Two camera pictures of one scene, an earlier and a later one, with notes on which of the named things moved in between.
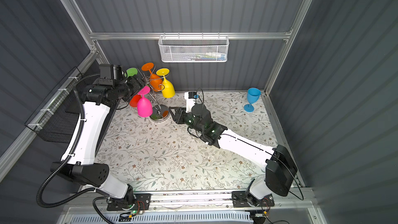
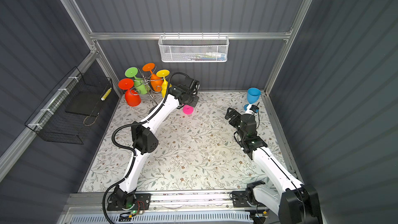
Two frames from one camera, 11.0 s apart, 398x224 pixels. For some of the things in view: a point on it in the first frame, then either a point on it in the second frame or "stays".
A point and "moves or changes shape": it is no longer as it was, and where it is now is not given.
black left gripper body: [133, 86] -> [192, 101]
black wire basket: [52, 120] stays
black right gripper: [181, 113] -> [238, 117]
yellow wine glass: [168, 91] stays
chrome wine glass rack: [158, 112] stays
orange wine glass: [155, 81] stays
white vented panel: [162, 218] stays
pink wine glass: [144, 106] moves or changes shape
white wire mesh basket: [191, 49] stays
